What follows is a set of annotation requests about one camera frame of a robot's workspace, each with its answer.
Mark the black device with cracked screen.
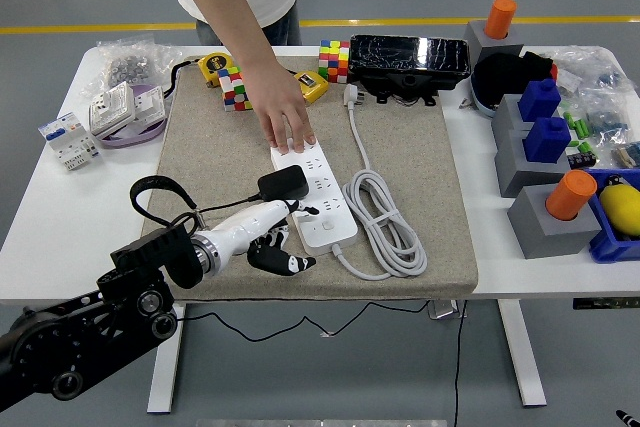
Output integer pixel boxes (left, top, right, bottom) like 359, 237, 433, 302
347, 34, 472, 108

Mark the black table control panel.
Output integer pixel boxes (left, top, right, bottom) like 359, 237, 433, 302
572, 298, 640, 310

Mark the yellow tape measure round label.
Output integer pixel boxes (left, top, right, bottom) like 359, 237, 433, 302
166, 51, 235, 89

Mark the orange cylinder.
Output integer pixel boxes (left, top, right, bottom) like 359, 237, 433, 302
544, 169, 599, 222
484, 0, 518, 41

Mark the single colourful puzzle cube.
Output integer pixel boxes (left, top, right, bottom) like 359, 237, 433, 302
217, 64, 256, 112

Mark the clear plastic bag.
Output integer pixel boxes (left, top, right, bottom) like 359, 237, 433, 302
549, 45, 626, 96

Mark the person's right hand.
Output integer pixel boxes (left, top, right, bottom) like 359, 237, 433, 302
240, 59, 317, 156

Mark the grey-brown mat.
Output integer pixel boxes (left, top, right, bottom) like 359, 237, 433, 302
134, 54, 479, 301

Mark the small black box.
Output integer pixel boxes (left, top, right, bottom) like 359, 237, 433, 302
567, 142, 597, 169

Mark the white wall socket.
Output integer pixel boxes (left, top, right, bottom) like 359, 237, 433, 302
88, 80, 137, 137
132, 85, 167, 124

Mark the white power strip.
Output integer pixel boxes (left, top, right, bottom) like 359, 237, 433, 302
269, 144, 360, 256

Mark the black cloth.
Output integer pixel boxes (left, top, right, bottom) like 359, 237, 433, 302
472, 50, 557, 108

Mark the blue block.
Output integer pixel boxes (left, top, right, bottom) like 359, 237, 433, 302
517, 77, 562, 123
522, 116, 573, 164

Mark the plastic bag of metal nuts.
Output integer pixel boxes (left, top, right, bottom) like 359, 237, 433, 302
79, 32, 184, 98

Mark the black plug with cord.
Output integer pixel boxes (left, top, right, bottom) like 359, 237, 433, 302
172, 164, 432, 343

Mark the plastic bag of blue parts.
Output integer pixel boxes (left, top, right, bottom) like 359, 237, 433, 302
574, 86, 632, 148

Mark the plastic bag of brown parts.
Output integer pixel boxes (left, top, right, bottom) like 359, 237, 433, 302
610, 140, 640, 169

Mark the yellow tape measure square label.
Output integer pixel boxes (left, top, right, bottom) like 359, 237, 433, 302
294, 70, 330, 104

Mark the tall colourful puzzle cube stack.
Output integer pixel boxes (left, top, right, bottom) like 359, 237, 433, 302
318, 39, 351, 84

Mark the silver bracket under table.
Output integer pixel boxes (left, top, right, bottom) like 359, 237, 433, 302
428, 299, 467, 320

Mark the white power strip cable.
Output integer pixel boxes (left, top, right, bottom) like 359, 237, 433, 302
329, 84, 429, 280

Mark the white and blue bowl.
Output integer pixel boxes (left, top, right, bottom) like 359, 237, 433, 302
469, 71, 501, 121

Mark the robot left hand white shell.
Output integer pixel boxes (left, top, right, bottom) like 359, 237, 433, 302
207, 198, 321, 278

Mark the blue plastic bin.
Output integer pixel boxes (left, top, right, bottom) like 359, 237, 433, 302
585, 166, 640, 264

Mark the white circuit breaker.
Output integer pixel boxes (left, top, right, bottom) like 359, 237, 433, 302
38, 113, 101, 172

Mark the grey block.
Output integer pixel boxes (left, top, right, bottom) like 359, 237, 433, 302
493, 129, 574, 198
490, 94, 539, 138
468, 19, 526, 66
507, 185, 603, 261

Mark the white table leg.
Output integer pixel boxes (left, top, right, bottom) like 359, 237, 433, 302
497, 299, 547, 408
146, 302, 187, 414

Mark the yellow toy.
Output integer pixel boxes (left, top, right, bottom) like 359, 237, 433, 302
598, 174, 640, 238

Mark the black hanging cable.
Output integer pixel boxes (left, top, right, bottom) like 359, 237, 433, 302
452, 299, 469, 427

